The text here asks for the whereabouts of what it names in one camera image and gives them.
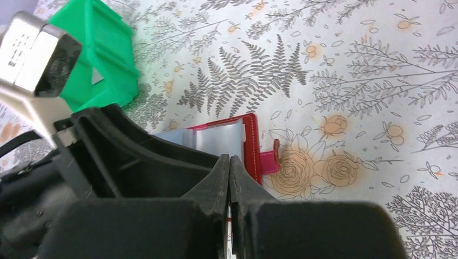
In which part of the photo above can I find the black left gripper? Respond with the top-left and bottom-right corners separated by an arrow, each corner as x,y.
1,104 -> 218,258

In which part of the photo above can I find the red leather card holder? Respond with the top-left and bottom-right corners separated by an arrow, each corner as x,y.
189,113 -> 280,185

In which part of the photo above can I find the green plastic bin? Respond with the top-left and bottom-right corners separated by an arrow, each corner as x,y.
49,0 -> 139,112

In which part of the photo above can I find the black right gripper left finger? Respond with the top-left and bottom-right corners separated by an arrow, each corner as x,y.
37,154 -> 230,258

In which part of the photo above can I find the silver card in bin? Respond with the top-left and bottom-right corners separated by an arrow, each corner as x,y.
91,67 -> 104,85

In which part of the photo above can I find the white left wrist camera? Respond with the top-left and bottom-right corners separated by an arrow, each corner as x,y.
1,11 -> 82,148

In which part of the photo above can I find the floral patterned table mat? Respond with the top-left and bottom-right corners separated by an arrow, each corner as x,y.
1,1 -> 457,258

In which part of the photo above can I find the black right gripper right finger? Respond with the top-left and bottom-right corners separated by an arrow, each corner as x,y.
229,156 -> 407,258

